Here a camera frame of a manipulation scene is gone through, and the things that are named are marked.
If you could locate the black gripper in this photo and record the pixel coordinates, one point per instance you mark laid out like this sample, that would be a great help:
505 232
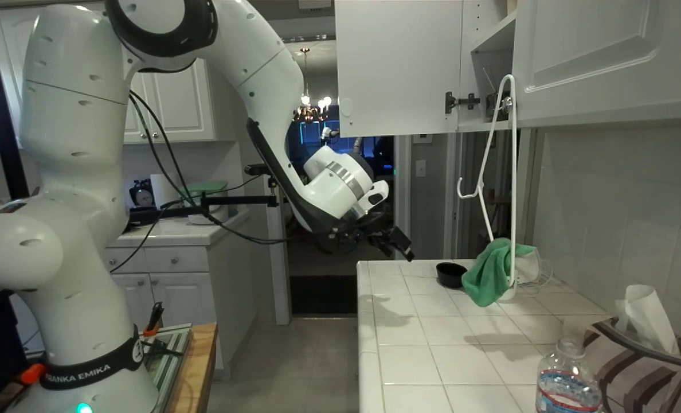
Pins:
370 232

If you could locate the green and grey cloth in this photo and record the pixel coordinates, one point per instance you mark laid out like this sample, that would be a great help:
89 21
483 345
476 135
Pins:
488 275

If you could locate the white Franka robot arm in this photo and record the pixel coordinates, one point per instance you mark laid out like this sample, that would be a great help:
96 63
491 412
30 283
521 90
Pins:
65 152

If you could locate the small black pan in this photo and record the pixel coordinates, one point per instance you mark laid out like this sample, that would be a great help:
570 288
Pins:
449 275

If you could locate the white hook stand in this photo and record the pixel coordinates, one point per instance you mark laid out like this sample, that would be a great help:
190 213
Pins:
514 168

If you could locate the black cabinet hinge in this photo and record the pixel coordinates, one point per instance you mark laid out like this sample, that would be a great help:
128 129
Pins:
460 101

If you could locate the lit chandelier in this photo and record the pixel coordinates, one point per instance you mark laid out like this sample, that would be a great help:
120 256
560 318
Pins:
316 104

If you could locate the white open cabinet door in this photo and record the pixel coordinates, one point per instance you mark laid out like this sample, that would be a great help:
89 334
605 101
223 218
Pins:
396 70

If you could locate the white lower kitchen cabinet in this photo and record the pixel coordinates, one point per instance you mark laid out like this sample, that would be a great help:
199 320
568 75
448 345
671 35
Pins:
201 298

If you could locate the green box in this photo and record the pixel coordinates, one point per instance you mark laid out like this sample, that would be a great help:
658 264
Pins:
201 188

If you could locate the clear plastic water bottle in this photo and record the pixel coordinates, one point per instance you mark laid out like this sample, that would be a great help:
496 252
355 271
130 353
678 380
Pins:
568 387

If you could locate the white cabinet shelf board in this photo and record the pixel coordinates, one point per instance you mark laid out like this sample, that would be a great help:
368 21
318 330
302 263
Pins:
496 37

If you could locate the wooden work table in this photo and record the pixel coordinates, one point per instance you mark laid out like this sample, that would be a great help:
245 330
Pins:
198 375

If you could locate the white paper napkin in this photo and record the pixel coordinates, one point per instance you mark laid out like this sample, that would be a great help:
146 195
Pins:
648 312

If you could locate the red and black clamp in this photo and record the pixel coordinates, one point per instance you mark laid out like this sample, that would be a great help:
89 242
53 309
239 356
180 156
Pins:
153 318

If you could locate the white closed cabinet door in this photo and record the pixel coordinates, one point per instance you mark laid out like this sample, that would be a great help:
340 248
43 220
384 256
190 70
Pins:
605 53

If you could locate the white wall switch plate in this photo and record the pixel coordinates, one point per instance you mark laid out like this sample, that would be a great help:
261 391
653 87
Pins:
419 168

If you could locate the black horizontal mount rod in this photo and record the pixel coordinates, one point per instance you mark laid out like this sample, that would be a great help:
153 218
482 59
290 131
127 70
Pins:
232 200

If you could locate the aluminium frame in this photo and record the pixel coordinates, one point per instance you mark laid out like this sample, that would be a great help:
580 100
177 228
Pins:
170 359

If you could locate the white panelled wall cabinet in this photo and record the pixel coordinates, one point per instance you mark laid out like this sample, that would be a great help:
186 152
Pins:
170 100

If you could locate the black slanted post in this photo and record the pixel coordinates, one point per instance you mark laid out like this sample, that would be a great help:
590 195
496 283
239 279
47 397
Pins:
4 129

